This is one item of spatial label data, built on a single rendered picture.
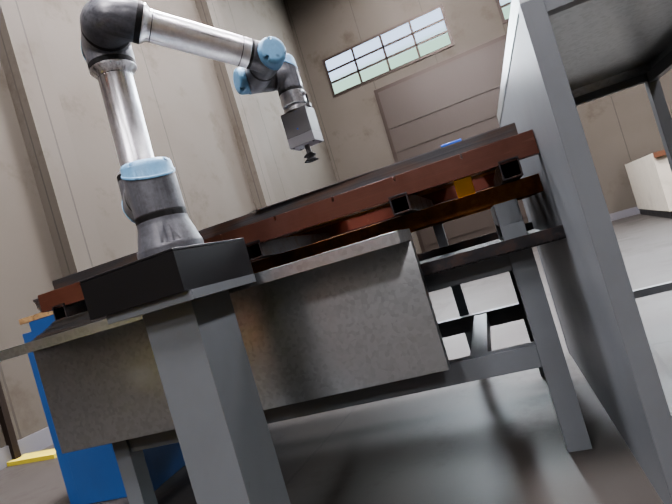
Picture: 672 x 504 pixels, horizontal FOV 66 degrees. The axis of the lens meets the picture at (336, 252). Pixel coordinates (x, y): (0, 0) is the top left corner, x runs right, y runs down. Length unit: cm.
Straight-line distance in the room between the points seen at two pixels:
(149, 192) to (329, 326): 58
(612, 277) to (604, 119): 852
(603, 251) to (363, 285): 61
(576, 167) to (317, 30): 989
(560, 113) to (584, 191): 15
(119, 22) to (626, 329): 125
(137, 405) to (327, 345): 66
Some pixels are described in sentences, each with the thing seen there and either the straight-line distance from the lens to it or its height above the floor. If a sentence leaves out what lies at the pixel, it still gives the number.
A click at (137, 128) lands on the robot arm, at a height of 111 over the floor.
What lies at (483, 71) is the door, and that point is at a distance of 967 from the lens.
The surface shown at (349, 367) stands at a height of 36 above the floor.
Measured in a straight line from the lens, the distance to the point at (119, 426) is 184.
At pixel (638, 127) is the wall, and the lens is 958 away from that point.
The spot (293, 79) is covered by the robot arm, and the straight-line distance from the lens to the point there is 157.
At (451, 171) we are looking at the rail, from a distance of 138.
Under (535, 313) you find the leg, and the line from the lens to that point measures 145.
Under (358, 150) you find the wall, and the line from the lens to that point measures 1002.
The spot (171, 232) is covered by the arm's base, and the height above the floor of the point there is 82.
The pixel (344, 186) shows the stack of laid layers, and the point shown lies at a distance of 147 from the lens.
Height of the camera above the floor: 65
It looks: 1 degrees up
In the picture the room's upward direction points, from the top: 17 degrees counter-clockwise
